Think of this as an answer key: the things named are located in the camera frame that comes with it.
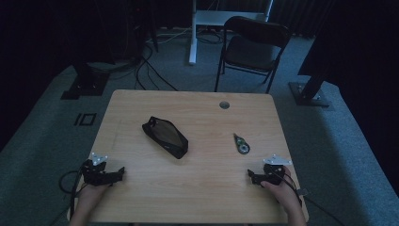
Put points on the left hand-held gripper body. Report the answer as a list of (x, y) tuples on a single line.
[(94, 174)]

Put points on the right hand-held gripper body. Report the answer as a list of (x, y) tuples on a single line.
[(275, 171)]

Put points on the person's left hand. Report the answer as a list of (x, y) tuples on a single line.
[(91, 193)]

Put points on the person's right hand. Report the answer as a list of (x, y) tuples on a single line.
[(282, 190)]

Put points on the correction tape dispenser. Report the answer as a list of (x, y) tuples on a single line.
[(242, 145)]

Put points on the black pencil case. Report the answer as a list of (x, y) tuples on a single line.
[(166, 138)]

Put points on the black folding chair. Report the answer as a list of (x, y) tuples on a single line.
[(252, 50)]

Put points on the black stand with base plate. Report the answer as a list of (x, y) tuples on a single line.
[(309, 92), (86, 83)]

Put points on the white desk frame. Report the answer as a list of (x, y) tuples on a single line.
[(196, 31)]

